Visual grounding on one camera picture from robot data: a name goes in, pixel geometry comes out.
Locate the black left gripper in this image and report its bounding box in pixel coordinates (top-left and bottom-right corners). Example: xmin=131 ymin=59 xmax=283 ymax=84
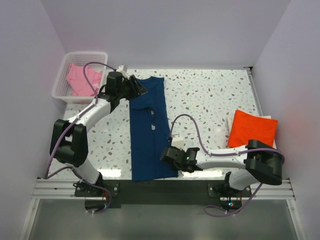
xmin=117 ymin=74 xmax=148 ymax=101

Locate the navy blue printed t-shirt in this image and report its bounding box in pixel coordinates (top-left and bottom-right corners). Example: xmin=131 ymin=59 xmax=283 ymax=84
xmin=129 ymin=76 xmax=178 ymax=182

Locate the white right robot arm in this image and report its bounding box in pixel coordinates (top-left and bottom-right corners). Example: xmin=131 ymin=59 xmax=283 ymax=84
xmin=160 ymin=140 xmax=285 ymax=197

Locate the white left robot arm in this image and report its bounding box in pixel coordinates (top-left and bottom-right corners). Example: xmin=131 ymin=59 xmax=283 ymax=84
xmin=49 ymin=70 xmax=148 ymax=196

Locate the pink t-shirt in basket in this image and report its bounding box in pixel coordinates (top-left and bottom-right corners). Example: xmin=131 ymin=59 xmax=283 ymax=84
xmin=66 ymin=63 xmax=103 ymax=97

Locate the white folded t-shirt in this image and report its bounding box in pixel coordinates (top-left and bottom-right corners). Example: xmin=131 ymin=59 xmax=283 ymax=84
xmin=226 ymin=114 xmax=278 ymax=148

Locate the orange folded t-shirt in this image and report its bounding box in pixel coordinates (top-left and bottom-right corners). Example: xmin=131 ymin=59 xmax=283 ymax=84
xmin=226 ymin=109 xmax=279 ymax=148

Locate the white plastic basket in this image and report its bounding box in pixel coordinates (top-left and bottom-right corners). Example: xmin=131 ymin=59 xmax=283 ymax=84
xmin=51 ymin=51 xmax=108 ymax=104

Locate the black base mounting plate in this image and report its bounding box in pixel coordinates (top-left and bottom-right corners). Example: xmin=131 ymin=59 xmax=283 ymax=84
xmin=73 ymin=180 xmax=252 ymax=212

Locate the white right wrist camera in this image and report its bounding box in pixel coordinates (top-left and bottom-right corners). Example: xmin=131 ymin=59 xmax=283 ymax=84
xmin=169 ymin=134 xmax=184 ymax=150

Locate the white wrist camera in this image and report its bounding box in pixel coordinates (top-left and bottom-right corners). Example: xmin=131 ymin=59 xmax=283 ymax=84
xmin=115 ymin=64 xmax=129 ymax=78
xmin=169 ymin=134 xmax=184 ymax=150

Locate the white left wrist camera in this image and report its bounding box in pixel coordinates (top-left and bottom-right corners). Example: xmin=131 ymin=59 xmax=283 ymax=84
xmin=115 ymin=64 xmax=129 ymax=78

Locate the aluminium frame rail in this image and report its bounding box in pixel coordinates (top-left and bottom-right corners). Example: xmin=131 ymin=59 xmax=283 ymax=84
xmin=244 ymin=67 xmax=296 ymax=201

